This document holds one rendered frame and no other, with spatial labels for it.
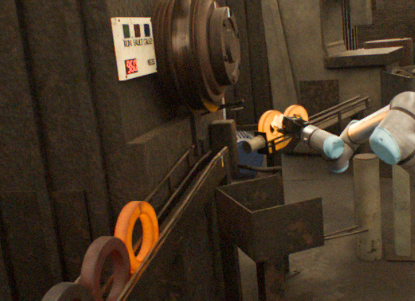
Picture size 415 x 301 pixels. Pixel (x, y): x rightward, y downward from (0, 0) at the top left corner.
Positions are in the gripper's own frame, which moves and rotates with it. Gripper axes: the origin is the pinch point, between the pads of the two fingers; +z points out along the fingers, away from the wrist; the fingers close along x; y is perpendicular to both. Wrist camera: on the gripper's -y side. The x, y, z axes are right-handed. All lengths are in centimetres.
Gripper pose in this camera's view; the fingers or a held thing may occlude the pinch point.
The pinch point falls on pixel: (272, 123)
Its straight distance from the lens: 236.3
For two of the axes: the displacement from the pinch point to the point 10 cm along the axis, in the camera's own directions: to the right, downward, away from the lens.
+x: -7.7, 2.1, -6.0
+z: -6.3, -3.6, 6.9
